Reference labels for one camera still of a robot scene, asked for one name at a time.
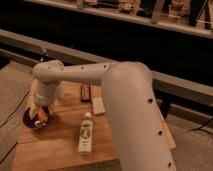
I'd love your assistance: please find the brown chocolate bar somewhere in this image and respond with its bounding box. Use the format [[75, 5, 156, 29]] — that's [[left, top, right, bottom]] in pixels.
[[81, 84, 91, 102]]

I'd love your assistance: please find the white plastic bottle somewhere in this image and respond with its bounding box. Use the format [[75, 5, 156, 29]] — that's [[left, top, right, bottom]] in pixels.
[[78, 112, 93, 155]]

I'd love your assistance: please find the dark ceramic bowl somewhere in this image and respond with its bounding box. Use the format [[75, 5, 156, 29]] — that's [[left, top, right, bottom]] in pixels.
[[23, 106, 50, 129]]

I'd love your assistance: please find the grey metal rail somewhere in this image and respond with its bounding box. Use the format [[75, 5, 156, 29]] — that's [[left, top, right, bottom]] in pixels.
[[0, 29, 213, 107]]

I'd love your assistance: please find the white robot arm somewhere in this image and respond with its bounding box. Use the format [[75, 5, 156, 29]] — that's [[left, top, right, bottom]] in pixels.
[[23, 60, 176, 171]]

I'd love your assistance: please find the black cable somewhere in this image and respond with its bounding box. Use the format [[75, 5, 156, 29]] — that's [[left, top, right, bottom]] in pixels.
[[0, 88, 32, 164]]

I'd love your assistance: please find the white sponge block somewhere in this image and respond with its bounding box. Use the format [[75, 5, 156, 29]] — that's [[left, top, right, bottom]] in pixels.
[[92, 97, 105, 115]]

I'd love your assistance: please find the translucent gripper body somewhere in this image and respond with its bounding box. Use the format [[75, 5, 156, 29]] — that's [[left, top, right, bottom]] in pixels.
[[28, 88, 55, 120]]

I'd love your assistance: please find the wooden board table top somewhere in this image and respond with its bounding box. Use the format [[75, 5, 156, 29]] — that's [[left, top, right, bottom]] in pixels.
[[11, 77, 178, 171]]

